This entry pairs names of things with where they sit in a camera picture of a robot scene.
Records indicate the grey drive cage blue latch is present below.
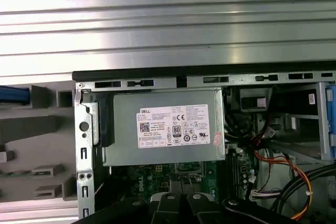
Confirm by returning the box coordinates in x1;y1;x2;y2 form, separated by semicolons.
272;81;336;162

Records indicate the orange red yellow wire bundle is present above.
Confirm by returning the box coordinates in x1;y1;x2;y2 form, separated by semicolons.
251;113;314;221

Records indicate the black PC case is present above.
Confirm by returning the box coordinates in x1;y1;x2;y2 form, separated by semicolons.
72;62;336;224

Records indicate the CPU socket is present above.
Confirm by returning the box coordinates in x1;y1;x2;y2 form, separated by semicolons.
175;161;206;175

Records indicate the grey parts rack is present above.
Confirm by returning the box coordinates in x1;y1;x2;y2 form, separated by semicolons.
0;84;79;201

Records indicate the green motherboard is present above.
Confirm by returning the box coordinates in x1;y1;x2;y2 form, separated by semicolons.
123;147;260;209

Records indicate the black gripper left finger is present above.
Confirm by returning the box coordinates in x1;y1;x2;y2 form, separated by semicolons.
78;191;183;224

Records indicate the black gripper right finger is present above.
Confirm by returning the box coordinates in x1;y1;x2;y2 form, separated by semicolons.
185;192;300;224

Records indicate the black RAM slot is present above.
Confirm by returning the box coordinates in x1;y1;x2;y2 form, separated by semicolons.
224;153;228;201
231;153;236;201
234;153;239;201
227;153;232;201

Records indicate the grey power supply unit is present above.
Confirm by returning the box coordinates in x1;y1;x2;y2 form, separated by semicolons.
103;89;227;167

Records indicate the black cable bundle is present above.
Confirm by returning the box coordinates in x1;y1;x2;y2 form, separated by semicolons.
272;165;336;217

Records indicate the green RAM stick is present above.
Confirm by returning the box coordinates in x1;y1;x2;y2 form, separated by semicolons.
0;170;51;177

